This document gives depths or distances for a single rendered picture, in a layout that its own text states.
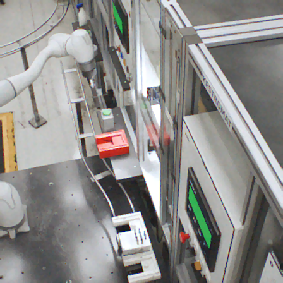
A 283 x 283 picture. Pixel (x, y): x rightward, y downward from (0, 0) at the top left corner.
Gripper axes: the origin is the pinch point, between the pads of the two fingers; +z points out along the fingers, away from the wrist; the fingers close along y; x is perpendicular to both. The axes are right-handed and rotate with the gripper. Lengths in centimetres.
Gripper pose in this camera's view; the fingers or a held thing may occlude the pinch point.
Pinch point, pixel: (96, 101)
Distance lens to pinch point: 261.6
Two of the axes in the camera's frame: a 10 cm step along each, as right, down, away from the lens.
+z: 1.7, 8.0, 5.8
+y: -2.1, -5.5, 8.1
